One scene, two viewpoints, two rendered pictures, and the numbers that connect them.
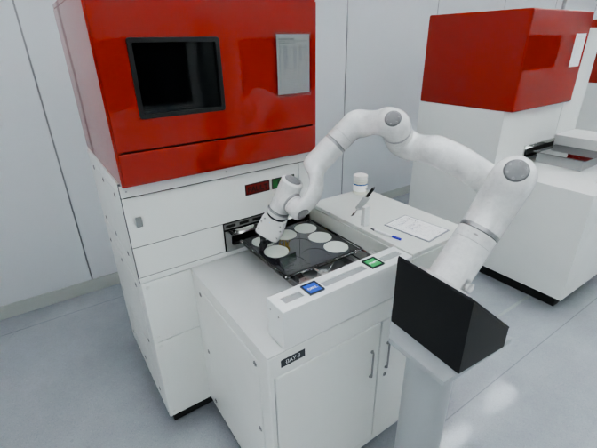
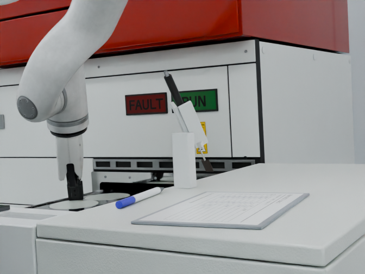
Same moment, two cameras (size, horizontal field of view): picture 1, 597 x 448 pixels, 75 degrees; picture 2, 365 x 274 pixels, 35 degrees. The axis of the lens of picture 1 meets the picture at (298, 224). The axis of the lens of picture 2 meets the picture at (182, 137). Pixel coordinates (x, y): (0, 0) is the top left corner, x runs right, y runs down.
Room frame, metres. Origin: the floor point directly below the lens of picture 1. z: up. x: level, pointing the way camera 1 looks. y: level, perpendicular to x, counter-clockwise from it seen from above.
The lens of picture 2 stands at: (1.10, -1.09, 1.09)
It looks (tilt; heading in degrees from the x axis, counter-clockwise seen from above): 3 degrees down; 66
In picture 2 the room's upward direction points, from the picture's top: 3 degrees counter-clockwise
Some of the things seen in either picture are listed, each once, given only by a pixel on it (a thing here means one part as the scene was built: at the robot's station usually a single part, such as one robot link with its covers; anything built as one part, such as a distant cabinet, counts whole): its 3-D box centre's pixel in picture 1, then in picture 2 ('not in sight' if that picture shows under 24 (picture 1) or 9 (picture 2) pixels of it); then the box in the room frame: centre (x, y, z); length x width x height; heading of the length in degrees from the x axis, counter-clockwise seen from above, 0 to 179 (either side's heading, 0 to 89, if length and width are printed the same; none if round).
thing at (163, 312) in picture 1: (213, 293); not in sight; (1.78, 0.47, 0.41); 0.82 x 0.71 x 0.82; 124
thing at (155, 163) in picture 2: (268, 214); (167, 164); (1.59, 0.13, 0.96); 0.44 x 0.01 x 0.02; 124
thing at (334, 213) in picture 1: (382, 229); (281, 236); (1.56, -0.38, 0.89); 0.62 x 0.35 x 0.14; 34
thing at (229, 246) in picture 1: (270, 228); (168, 193); (1.59, 0.13, 0.89); 0.44 x 0.02 x 0.10; 124
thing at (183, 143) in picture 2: (362, 209); (188, 143); (1.47, -0.27, 1.03); 0.06 x 0.04 x 0.13; 34
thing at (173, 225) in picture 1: (230, 211); (107, 138); (1.50, 0.28, 1.02); 0.82 x 0.03 x 0.40; 124
